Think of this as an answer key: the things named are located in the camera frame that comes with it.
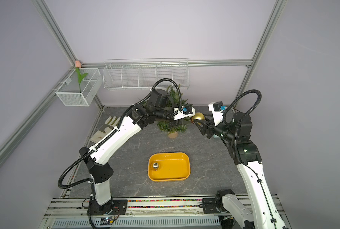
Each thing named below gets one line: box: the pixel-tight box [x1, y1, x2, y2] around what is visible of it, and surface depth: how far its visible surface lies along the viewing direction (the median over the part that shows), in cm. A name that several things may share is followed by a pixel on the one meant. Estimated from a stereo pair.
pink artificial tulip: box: [74, 60, 89, 94], surface depth 92 cm
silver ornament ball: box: [152, 162, 159, 170], surface depth 86 cm
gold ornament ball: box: [191, 112, 205, 122], surface depth 63 cm
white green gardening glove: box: [89, 116, 121, 143], surface depth 108 cm
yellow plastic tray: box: [147, 152, 191, 182], surface depth 88 cm
